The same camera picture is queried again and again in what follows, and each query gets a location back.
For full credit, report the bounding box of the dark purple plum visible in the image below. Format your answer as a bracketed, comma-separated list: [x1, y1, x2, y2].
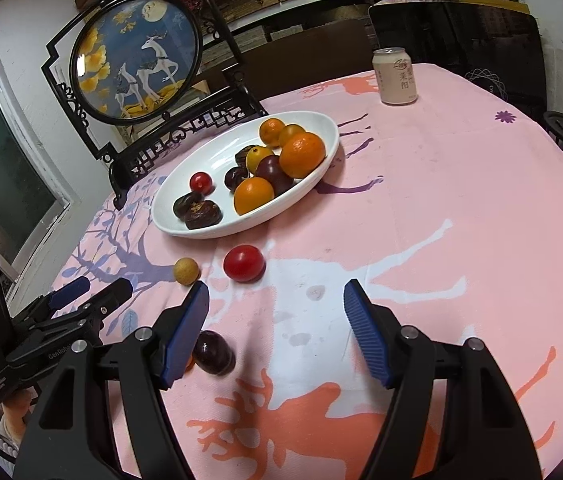
[192, 330, 236, 376]

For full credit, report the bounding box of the large red plum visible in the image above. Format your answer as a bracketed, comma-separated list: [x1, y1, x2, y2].
[255, 155, 295, 196]

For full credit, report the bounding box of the large mandarin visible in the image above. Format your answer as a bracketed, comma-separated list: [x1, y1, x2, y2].
[280, 131, 327, 179]

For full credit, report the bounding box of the brown wrinkled fruit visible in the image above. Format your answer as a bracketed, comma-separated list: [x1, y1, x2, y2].
[172, 191, 205, 219]

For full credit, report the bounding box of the pale pink drink can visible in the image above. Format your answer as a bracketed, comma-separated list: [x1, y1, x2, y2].
[372, 47, 418, 106]

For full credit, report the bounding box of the pink printed tablecloth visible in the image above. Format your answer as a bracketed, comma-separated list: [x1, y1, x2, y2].
[46, 62, 563, 480]

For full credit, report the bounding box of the red cherry tomato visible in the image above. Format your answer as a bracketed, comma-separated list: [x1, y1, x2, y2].
[190, 171, 214, 194]
[223, 244, 266, 282]

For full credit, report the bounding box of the tan longan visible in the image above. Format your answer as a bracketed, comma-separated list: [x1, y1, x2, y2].
[174, 257, 200, 286]

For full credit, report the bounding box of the white oval plate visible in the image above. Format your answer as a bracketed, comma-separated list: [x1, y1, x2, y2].
[150, 110, 339, 238]

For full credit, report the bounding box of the black chair back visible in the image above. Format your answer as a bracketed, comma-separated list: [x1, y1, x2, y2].
[368, 0, 547, 111]

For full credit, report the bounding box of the person's left hand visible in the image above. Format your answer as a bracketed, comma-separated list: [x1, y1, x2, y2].
[0, 387, 38, 432]

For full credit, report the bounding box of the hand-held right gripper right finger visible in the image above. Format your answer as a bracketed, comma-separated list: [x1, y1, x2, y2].
[343, 279, 545, 480]

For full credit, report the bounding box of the brown wooden panel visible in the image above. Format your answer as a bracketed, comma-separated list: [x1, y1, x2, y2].
[262, 22, 375, 101]

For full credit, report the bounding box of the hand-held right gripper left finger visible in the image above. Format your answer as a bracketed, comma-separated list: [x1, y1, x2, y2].
[12, 280, 211, 480]

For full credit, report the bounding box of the small yellow-green fruit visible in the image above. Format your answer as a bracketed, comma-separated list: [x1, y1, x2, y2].
[246, 145, 275, 173]

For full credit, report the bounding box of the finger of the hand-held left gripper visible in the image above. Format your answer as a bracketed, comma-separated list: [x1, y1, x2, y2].
[12, 276, 91, 328]
[32, 277, 134, 333]

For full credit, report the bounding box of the round deer screen black frame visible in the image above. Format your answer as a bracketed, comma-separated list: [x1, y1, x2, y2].
[42, 0, 268, 211]

